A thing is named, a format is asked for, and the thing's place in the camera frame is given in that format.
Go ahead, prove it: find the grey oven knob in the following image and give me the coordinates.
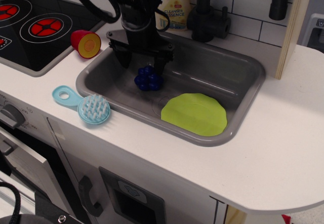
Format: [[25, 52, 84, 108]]
[[1, 104, 25, 129]]

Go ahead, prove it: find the black toy faucet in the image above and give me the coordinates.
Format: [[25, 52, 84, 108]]
[[187, 0, 288, 43]]

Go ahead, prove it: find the wooden shelf side panel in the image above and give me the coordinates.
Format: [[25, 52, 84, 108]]
[[274, 0, 309, 80]]

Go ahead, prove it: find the lime green plastic plate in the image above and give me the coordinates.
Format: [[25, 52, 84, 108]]
[[161, 93, 228, 137]]

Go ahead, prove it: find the grey cabinet door handle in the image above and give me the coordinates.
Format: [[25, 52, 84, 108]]
[[78, 176, 103, 217]]

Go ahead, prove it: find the black braided cable lower left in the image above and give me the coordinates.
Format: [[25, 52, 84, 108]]
[[0, 182, 21, 224]]

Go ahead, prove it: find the yellow dish soap bottle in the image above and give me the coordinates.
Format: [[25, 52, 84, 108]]
[[155, 0, 191, 31]]

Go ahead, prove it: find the grey plastic sink basin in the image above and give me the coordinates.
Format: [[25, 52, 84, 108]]
[[76, 33, 265, 147]]

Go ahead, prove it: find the black toy stove top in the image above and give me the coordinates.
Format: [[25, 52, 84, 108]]
[[1, 0, 104, 77]]

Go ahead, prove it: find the grey oven door handle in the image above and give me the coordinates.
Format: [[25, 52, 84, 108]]
[[0, 141, 14, 156]]

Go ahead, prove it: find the blue toy blueberry cluster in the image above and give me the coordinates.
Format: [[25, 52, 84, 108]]
[[134, 65, 164, 91]]

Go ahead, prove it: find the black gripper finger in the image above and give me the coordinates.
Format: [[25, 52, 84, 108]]
[[113, 48, 132, 68], [154, 56, 168, 76]]

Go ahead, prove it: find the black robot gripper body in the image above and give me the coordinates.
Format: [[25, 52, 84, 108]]
[[106, 13, 174, 61]]

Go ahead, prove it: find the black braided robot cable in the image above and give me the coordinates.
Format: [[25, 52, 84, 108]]
[[65, 0, 121, 24]]

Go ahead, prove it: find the red yellow toy fruit half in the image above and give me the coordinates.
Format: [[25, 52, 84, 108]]
[[70, 30, 101, 59]]

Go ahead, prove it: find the light blue scrub brush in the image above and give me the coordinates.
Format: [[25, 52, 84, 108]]
[[52, 85, 111, 125]]

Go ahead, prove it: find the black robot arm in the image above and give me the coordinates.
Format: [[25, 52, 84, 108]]
[[107, 0, 174, 75]]

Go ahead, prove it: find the grey dishwasher panel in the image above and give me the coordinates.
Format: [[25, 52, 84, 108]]
[[99, 167, 167, 224]]

